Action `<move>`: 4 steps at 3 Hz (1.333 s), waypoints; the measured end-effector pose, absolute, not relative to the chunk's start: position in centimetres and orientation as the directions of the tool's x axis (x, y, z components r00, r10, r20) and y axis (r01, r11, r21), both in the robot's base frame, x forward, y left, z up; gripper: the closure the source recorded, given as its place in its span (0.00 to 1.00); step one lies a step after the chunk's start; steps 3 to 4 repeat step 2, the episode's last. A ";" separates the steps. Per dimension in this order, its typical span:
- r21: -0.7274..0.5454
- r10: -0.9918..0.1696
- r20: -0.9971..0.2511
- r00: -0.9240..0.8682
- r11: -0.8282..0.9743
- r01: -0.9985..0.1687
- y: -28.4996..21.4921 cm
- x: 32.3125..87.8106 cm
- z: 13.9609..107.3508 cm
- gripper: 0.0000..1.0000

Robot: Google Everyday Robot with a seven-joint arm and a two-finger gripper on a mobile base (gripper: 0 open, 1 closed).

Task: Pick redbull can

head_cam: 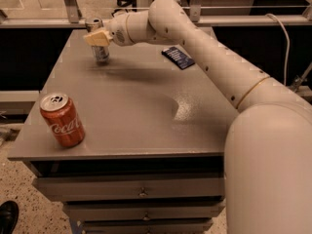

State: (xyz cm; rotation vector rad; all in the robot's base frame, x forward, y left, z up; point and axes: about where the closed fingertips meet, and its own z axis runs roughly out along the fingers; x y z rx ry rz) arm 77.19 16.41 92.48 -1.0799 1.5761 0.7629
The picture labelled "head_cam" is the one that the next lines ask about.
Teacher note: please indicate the middle grey drawer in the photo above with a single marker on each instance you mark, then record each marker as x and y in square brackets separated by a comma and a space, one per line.
[144, 210]

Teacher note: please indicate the dark blue snack packet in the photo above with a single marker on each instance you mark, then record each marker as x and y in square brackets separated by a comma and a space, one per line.
[179, 58]

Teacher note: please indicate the metal railing frame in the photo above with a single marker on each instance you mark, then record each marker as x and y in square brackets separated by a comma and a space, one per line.
[71, 13]

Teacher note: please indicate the silver blue Red Bull can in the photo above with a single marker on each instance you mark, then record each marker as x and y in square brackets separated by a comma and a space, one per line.
[101, 54]

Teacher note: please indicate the black shoe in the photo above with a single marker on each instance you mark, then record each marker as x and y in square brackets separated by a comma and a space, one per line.
[9, 215]

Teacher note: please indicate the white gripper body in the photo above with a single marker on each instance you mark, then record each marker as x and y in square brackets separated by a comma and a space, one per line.
[116, 30]

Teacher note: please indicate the bottom grey drawer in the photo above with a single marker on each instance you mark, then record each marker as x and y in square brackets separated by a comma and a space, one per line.
[156, 226]

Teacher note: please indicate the grey drawer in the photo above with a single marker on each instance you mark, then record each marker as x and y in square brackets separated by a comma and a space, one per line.
[129, 187]
[156, 226]
[144, 210]

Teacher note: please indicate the red Coca-Cola can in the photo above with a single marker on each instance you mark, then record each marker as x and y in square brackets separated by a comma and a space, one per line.
[60, 114]

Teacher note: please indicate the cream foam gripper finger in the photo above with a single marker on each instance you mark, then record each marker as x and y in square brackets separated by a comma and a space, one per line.
[99, 38]

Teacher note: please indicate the top grey drawer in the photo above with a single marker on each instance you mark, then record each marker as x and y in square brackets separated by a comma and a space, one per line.
[129, 187]

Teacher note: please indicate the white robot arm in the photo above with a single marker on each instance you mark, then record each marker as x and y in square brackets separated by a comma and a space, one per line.
[268, 148]

